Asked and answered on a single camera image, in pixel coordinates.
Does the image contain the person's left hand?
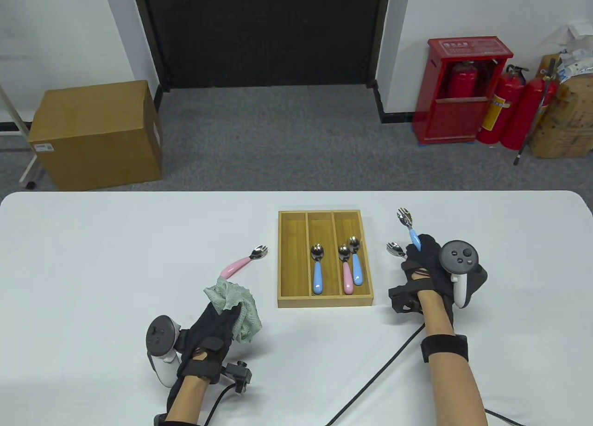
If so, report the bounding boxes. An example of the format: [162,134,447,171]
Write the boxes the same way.
[178,300,244,385]

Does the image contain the person's right hand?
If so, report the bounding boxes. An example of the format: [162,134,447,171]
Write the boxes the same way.
[401,234,458,307]

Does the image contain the green cleaning cloth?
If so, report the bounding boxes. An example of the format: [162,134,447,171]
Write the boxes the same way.
[203,278,263,345]

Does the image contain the blue handled fork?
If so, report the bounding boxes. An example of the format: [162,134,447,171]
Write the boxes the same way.
[397,207,423,252]

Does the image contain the person's left forearm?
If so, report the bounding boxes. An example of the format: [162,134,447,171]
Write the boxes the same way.
[164,375,210,426]

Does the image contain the person's right forearm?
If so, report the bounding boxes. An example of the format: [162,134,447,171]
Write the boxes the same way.
[417,291,488,426]

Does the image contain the grey right wrist controller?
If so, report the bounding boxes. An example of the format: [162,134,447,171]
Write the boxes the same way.
[439,239,488,309]

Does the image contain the grey wrist controller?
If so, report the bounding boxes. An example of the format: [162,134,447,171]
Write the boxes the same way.
[439,239,488,309]
[146,315,182,388]

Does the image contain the wooden cutlery tray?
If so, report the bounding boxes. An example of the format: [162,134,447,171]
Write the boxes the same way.
[277,209,374,309]

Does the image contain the grey left wrist controller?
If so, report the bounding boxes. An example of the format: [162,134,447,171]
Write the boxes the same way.
[146,315,182,388]

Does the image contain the red fire extinguisher cabinet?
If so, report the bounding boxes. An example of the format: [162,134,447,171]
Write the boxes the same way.
[412,37,514,145]

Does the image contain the red fire extinguisher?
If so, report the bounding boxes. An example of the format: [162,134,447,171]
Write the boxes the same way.
[446,61,479,99]
[500,76,558,150]
[476,64,529,145]

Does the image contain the black metal rod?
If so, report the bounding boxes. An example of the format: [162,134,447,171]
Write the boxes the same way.
[513,57,557,166]

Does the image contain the worn printed cardboard box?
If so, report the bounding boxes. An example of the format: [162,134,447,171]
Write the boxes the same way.
[530,53,593,159]

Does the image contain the brown cardboard box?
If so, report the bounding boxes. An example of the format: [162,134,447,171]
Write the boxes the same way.
[27,80,164,192]

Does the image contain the white plastic bag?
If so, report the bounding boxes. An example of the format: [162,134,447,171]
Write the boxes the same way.
[539,18,593,85]

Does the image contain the black door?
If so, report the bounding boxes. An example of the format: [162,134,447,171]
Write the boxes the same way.
[130,0,392,92]

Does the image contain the white rolling stand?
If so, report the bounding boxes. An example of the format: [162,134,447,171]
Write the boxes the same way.
[0,82,38,189]

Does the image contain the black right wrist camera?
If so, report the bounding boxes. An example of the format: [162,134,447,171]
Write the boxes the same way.
[388,282,425,315]

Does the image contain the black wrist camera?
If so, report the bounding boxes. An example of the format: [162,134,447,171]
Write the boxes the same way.
[388,282,425,315]
[221,360,253,395]

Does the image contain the pink handled fork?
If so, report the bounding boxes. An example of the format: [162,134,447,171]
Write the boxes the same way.
[219,245,269,278]

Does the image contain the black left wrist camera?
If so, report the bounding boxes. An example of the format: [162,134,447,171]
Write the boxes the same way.
[221,360,253,395]

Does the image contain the blue handled spoon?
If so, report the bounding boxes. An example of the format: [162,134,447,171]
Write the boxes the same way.
[310,244,325,295]
[348,236,365,287]

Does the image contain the pink handled spoon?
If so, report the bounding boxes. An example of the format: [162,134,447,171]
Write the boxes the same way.
[338,245,355,296]

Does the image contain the black cable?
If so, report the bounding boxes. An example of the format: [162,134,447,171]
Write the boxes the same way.
[202,383,238,426]
[324,323,427,426]

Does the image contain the black forearm strap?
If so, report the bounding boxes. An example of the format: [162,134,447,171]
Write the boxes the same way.
[420,334,470,363]

